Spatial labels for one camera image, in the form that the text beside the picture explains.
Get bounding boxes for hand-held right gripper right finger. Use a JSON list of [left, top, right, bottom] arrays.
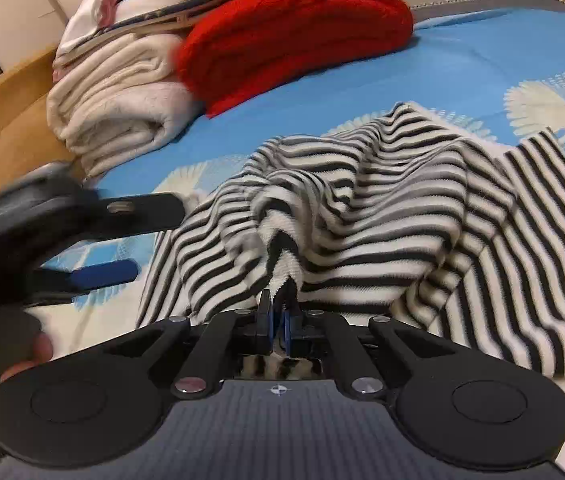
[[281, 280, 444, 397]]

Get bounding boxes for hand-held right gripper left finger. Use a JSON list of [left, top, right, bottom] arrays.
[[106, 289, 278, 397]]

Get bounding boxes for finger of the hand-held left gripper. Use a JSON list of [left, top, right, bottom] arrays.
[[95, 191, 186, 237], [32, 259, 139, 297]]

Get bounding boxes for black white striped hooded garment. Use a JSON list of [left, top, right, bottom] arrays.
[[135, 101, 565, 380]]

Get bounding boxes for stack of folded clothes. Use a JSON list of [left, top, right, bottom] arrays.
[[57, 0, 309, 63]]

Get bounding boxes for person's left hand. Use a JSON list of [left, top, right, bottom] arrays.
[[0, 332, 55, 385]]

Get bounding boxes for wooden headboard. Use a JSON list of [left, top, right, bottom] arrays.
[[0, 44, 90, 213]]

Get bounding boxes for cream folded blanket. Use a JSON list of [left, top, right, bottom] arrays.
[[46, 34, 206, 179]]

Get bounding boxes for white cabinet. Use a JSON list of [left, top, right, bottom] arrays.
[[0, 0, 96, 107]]

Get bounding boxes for white pink cloth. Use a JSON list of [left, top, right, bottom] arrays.
[[52, 0, 129, 70]]

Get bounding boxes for red folded blanket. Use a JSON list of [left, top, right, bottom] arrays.
[[175, 0, 416, 120]]

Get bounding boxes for blue printed bed sheet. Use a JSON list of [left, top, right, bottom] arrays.
[[27, 6, 565, 480]]

